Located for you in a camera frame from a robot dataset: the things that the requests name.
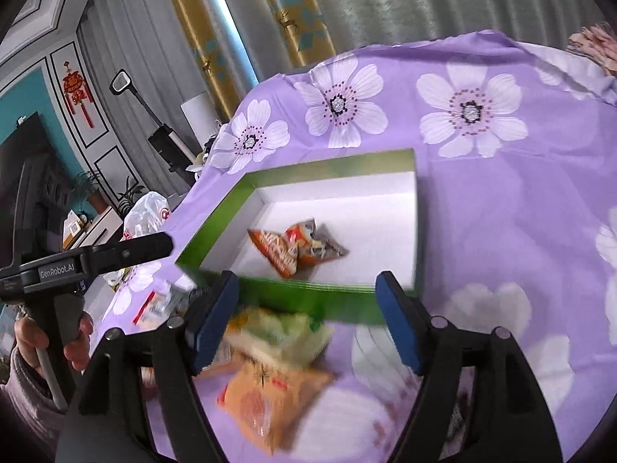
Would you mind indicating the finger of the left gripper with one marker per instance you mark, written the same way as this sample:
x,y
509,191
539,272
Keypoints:
x,y
113,257

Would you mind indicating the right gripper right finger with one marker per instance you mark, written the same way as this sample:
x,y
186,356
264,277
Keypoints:
x,y
427,345

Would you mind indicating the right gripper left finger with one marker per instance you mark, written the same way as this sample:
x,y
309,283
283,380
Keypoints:
x,y
182,346

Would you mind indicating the red edged snack packet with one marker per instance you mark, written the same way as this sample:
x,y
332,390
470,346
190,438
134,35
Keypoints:
x,y
170,300

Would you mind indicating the green yellow snack bag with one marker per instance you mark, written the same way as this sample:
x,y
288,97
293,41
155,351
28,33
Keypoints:
x,y
284,341

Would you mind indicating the orange snack bag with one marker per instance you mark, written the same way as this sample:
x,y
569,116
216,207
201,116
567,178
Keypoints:
x,y
265,402

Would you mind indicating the person's left hand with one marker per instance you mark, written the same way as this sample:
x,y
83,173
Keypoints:
x,y
30,338

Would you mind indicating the white tv cabinet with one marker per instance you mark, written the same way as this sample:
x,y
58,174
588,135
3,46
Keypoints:
x,y
103,228

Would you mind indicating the white plastic shopping bag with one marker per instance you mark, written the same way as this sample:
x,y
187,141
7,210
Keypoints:
x,y
147,216

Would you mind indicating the potted plant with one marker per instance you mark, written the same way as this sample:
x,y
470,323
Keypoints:
x,y
87,187

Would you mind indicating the black television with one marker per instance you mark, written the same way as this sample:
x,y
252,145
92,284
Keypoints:
x,y
35,195

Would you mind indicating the black upright vacuum cleaner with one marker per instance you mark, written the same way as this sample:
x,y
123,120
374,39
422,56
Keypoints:
x,y
166,142

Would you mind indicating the orange triangular snack packet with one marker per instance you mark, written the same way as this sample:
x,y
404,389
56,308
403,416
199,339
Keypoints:
x,y
287,252

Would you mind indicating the grey triangular snack packet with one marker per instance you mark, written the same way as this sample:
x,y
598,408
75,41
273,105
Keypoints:
x,y
323,247

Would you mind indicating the green cardboard box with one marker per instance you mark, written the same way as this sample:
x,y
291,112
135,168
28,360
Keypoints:
x,y
366,203

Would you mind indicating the red chinese knot ornament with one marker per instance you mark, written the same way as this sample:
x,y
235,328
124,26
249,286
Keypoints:
x,y
77,93

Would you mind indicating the purple floral tablecloth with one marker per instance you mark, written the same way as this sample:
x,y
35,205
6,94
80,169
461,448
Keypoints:
x,y
515,149

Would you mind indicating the grey curtain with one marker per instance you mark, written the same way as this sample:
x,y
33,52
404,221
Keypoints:
x,y
145,38

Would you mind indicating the gold patterned curtain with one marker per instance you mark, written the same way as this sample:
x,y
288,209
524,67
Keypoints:
x,y
238,43

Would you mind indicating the folded pink clothes pile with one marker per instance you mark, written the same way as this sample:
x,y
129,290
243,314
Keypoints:
x,y
597,43

